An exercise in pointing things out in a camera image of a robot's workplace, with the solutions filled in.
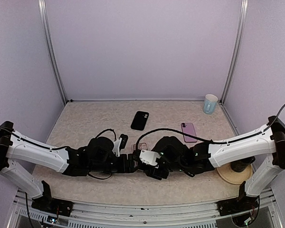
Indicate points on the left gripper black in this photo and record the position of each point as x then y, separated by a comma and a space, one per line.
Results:
129, 168

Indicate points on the light blue mug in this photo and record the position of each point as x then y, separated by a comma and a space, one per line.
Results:
210, 103

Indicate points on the black phone case far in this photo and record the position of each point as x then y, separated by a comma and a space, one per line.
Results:
140, 120

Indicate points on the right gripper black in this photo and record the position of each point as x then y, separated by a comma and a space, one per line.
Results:
156, 174

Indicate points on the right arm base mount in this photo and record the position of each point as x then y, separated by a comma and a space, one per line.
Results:
241, 203

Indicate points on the pink phone case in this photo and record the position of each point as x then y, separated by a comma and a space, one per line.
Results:
137, 147

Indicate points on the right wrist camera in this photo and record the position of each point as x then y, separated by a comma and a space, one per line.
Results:
149, 157

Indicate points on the right aluminium frame post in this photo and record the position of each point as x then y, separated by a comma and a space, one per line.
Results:
236, 50

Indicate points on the purple phone back up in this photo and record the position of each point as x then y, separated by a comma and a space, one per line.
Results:
188, 128

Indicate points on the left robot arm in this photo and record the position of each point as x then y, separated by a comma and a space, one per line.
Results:
100, 155

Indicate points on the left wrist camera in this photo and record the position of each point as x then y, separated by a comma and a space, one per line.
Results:
120, 144

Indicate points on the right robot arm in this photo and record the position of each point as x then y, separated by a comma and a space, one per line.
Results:
170, 154

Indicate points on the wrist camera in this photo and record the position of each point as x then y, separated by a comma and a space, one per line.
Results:
149, 157
120, 144

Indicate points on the aluminium frame post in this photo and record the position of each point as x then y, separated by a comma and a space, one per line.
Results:
50, 49
236, 50

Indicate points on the left aluminium frame post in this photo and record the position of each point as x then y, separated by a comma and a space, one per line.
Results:
50, 49

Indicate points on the beige plate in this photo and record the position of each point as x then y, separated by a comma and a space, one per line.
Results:
233, 177

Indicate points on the dark green mug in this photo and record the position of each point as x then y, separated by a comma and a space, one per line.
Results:
241, 165

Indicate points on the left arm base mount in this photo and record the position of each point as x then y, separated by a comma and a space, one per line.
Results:
52, 205

